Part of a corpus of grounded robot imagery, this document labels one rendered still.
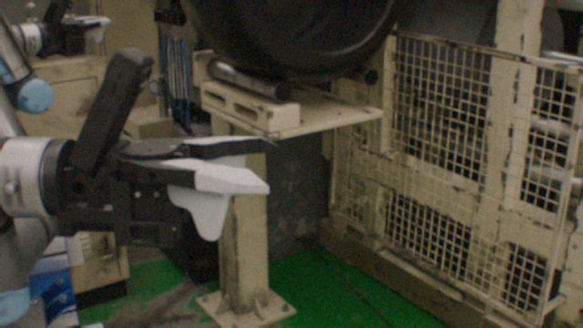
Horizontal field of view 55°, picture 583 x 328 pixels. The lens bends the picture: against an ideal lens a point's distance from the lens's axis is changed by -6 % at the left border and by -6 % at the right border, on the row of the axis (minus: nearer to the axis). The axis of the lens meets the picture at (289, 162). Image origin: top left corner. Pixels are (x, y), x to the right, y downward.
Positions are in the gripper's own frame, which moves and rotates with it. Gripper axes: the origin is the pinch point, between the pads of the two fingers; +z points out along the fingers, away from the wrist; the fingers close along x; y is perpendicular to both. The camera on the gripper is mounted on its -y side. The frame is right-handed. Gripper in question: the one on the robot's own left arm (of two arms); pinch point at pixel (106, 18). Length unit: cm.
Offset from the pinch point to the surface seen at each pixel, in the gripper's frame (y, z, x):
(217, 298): 105, 38, 10
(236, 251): 76, 34, 21
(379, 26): -5, 45, 54
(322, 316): 101, 55, 45
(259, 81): 10.0, 18.7, 38.1
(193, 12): -5.1, 9.6, 23.2
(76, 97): 32.1, 7.3, -28.8
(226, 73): 12.8, 22.6, 22.9
